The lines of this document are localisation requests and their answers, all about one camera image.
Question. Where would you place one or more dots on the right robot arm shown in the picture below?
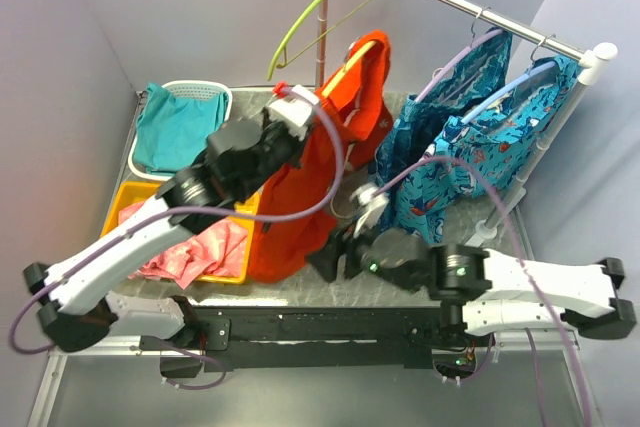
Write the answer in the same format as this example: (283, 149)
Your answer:
(483, 291)

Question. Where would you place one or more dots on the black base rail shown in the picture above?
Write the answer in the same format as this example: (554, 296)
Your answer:
(300, 337)

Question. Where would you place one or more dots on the dark blue shark shorts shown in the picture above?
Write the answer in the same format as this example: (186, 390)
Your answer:
(474, 78)

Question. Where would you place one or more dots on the teal folded shorts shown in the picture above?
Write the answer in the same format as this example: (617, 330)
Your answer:
(170, 127)

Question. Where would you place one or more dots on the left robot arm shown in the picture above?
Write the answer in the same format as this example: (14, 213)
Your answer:
(78, 306)

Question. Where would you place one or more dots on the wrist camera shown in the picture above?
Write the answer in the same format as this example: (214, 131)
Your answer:
(295, 106)
(369, 205)

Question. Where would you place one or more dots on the silver clothes rack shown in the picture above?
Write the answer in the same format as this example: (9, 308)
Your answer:
(436, 30)

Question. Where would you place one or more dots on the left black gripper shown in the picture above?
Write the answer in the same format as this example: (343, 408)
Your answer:
(298, 146)

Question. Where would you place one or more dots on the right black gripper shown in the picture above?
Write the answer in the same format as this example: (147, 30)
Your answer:
(326, 259)

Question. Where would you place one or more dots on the yellow plastic tray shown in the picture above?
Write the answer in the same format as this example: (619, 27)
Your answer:
(128, 199)

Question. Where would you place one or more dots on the purple hanger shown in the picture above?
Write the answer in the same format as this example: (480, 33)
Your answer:
(475, 42)

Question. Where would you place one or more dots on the pink patterned shorts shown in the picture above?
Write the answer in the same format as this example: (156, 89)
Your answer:
(219, 255)

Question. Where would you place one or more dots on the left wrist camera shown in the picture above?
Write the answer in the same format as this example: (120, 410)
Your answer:
(295, 106)

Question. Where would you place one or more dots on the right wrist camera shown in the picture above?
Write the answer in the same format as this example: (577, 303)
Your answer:
(369, 205)

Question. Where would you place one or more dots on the turquoise shark shorts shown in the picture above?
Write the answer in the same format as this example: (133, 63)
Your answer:
(497, 143)

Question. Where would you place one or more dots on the white perforated basket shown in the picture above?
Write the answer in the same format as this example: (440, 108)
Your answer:
(220, 107)

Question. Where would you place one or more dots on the light blue hanger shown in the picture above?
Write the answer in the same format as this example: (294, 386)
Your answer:
(533, 71)

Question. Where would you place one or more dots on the yellow hanger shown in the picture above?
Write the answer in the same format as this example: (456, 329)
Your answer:
(346, 67)

